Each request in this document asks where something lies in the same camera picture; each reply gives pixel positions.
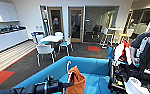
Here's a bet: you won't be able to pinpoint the white cloth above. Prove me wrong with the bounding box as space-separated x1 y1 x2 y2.
113 39 133 66

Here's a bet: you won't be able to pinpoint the white rectangular high table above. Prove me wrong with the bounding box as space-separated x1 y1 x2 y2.
107 27 126 45

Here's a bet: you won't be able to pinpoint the black office chair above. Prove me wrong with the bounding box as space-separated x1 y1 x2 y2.
90 24 104 40

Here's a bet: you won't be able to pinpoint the blue armchair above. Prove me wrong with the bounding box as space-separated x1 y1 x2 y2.
105 45 116 61

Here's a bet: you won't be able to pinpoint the wooden framed glass door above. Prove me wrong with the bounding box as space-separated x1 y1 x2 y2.
47 6 65 36
67 5 86 44

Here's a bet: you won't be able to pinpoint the white bar stool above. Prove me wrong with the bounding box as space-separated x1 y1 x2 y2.
99 27 112 48

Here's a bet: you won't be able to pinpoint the white chair with blue seat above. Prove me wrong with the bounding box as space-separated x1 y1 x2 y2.
53 31 65 38
58 36 74 57
35 33 46 45

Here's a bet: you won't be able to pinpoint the narrow glass side panel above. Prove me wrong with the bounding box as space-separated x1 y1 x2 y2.
40 4 51 36

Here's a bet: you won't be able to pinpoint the white wall cabinets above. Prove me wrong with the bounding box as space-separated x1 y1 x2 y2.
0 0 21 23

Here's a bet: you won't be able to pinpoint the white hanger with orange hoodie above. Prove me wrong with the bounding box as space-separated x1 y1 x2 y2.
65 60 73 83

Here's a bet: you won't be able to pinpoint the blue sofa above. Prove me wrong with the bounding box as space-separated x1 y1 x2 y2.
12 55 114 94

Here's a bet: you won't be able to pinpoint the yellow bar stool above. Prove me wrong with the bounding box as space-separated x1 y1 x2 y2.
118 28 135 45

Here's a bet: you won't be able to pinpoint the white round container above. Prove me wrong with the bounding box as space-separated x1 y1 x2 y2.
125 76 149 94

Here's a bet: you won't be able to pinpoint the orange hoodie with white print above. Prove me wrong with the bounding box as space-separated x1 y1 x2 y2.
66 65 87 94

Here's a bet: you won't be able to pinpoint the white kitchen counter cabinets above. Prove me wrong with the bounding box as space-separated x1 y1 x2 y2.
0 28 31 55

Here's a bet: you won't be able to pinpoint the red cloth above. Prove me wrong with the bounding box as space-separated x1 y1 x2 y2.
120 38 133 65

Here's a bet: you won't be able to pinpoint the white square table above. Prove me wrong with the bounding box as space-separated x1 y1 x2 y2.
38 34 64 54

